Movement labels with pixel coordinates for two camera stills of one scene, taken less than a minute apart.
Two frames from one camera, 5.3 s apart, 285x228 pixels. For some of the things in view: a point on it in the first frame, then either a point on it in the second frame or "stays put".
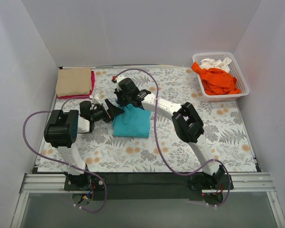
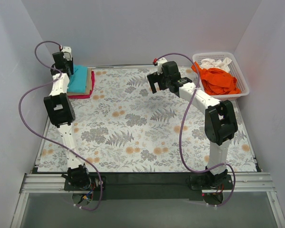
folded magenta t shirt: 92,86 stays put
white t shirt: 209,63 stays put
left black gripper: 107,111 -> 61,61
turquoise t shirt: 135,122 -> 78,81
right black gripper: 120,98 -> 156,80
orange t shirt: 216,81 stays put
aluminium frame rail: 49,182 stays put
